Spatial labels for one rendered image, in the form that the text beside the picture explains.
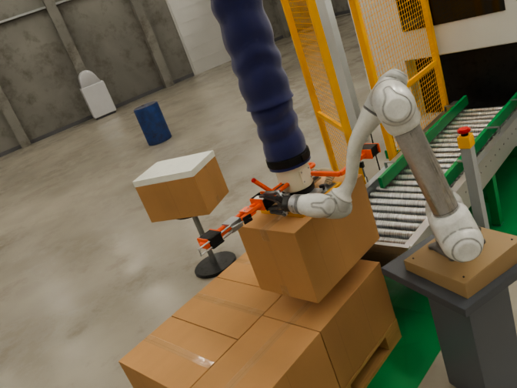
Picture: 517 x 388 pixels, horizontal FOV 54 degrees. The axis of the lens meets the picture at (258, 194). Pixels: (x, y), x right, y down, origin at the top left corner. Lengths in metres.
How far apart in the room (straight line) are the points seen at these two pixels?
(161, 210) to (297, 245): 2.16
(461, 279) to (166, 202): 2.69
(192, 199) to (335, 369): 1.96
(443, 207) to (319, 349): 0.97
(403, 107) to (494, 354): 1.32
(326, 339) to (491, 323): 0.76
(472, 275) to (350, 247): 0.71
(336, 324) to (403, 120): 1.22
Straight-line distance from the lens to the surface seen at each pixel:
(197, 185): 3.99
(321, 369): 2.62
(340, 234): 2.57
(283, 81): 2.37
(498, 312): 2.55
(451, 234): 2.04
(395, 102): 1.80
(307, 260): 2.39
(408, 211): 3.35
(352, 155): 2.11
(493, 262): 2.25
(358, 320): 2.80
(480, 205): 3.22
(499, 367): 2.72
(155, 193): 4.25
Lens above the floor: 2.11
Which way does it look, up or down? 21 degrees down
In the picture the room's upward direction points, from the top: 20 degrees counter-clockwise
